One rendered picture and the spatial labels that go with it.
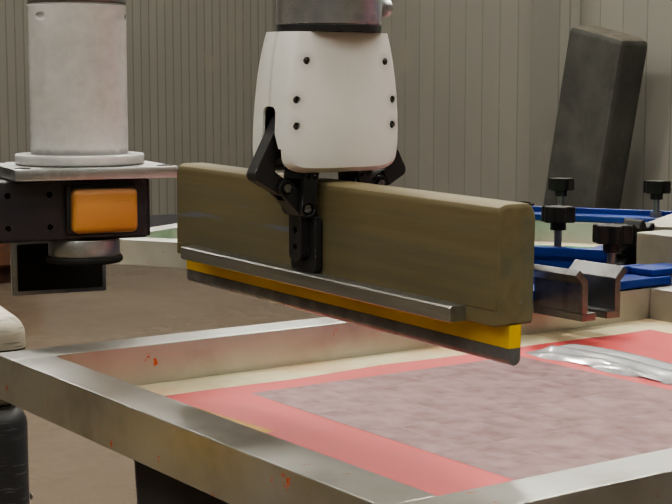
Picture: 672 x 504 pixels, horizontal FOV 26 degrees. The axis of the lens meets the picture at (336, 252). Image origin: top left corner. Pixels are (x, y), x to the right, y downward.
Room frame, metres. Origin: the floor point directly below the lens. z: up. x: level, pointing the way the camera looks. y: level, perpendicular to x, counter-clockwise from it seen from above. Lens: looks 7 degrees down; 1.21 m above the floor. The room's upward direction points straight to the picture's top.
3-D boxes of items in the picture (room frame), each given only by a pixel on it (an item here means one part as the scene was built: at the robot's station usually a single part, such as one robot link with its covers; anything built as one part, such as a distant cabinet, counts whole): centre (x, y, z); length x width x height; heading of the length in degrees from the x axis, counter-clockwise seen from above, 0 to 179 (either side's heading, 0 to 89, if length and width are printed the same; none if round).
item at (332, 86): (1.05, 0.01, 1.21); 0.10 x 0.08 x 0.11; 125
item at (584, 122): (7.71, -1.01, 0.76); 0.91 x 0.90 x 1.53; 114
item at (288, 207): (1.03, 0.03, 1.11); 0.03 x 0.03 x 0.07; 35
